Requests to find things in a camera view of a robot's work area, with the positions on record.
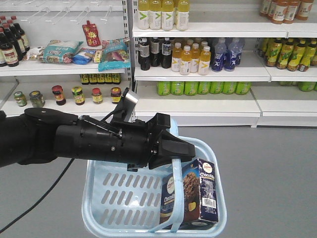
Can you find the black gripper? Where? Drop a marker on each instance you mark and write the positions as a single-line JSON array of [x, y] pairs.
[[138, 144]]

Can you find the dark blue Chocofello cookie box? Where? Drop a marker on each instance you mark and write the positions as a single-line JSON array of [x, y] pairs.
[[200, 201]]

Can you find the light blue plastic basket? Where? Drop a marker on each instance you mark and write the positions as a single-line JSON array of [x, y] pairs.
[[121, 204]]

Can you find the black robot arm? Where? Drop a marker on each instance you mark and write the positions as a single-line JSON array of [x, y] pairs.
[[40, 135]]

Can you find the white drinks shelving unit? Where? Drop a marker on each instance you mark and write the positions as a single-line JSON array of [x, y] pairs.
[[221, 63]]

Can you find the teal snack bag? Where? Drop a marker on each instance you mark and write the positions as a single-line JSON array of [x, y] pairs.
[[115, 54]]

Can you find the white sauce shelving unit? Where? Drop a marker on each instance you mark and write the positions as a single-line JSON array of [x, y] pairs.
[[46, 20]]

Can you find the red spout sauce pouch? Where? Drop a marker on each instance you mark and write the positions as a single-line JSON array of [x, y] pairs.
[[91, 34]]

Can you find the white teal noodle bag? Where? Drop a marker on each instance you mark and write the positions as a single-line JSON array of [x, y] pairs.
[[58, 51]]

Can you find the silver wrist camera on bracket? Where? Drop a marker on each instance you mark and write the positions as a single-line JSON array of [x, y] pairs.
[[124, 109]]

